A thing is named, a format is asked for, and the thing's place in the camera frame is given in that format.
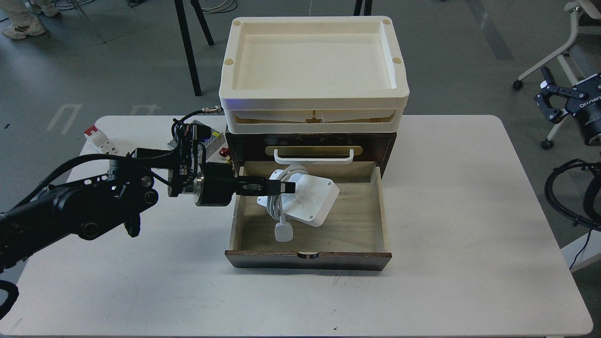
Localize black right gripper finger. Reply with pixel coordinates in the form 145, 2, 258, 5
539, 66, 585, 100
534, 92, 576, 124

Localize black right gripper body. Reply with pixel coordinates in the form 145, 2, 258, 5
570, 73, 601, 146

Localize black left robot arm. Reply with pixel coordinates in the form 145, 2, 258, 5
0, 114, 295, 270

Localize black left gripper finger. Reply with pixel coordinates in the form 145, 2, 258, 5
236, 187, 296, 196
236, 176, 296, 188

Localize white sneaker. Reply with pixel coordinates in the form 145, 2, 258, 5
1, 18, 46, 40

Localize open wooden drawer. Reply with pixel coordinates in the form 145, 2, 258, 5
225, 162, 392, 271

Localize white charger with cable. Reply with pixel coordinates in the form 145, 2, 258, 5
257, 165, 339, 242

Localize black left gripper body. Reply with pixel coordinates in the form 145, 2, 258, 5
194, 162, 236, 206

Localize white drawer handle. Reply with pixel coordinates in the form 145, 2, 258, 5
273, 149, 355, 165

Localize red white circuit breaker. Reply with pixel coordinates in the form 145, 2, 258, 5
84, 125, 120, 155

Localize black stand legs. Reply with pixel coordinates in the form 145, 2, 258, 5
174, 0, 215, 96

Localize black cable loop right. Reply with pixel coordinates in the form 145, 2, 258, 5
544, 159, 601, 233

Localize brass valve red handle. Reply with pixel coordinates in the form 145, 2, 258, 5
219, 147, 231, 163

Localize metal mesh power supply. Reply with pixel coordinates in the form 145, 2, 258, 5
167, 119, 226, 160

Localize cream plastic tray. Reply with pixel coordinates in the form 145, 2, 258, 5
219, 16, 410, 134

